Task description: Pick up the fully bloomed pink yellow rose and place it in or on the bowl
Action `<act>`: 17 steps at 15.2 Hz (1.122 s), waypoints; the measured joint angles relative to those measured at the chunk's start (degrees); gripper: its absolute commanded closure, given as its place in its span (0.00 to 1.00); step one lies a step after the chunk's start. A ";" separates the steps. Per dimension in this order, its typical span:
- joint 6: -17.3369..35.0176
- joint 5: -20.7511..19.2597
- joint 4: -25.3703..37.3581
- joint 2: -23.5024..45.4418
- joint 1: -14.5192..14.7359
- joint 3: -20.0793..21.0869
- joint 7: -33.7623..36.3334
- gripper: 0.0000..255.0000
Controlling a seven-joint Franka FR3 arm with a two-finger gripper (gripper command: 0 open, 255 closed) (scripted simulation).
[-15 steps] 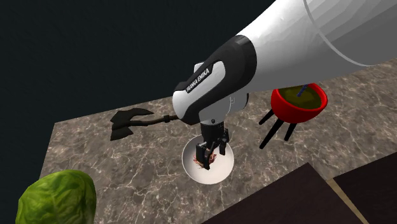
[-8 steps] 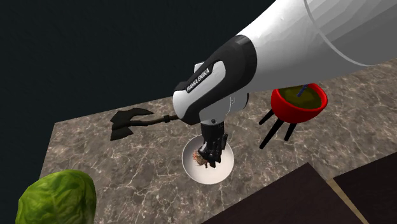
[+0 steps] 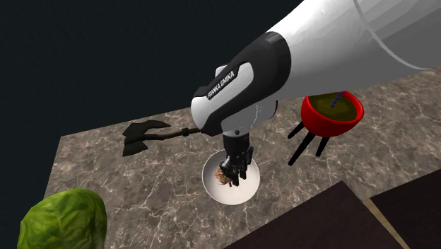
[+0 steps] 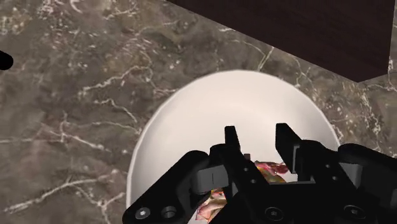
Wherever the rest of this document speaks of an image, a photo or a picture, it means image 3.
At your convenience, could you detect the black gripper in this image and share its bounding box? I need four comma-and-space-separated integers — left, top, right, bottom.
219, 133, 254, 187

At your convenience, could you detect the small brown figure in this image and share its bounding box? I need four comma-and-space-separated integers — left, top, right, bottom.
214, 168, 233, 188

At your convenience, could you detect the white round bowl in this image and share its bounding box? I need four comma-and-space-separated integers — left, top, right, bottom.
201, 149, 261, 207

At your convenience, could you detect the red pot on black legs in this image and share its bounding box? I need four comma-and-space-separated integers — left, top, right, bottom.
287, 91, 365, 167

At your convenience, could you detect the dark brown block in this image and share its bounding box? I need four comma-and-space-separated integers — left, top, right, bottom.
223, 180, 405, 249
369, 168, 441, 249

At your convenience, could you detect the black axe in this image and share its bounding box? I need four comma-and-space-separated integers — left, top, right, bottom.
122, 120, 201, 158

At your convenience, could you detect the blue stick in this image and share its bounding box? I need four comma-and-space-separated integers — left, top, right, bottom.
329, 91, 343, 108

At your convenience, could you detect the green lettuce head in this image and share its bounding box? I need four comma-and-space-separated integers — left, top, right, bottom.
16, 187, 108, 249

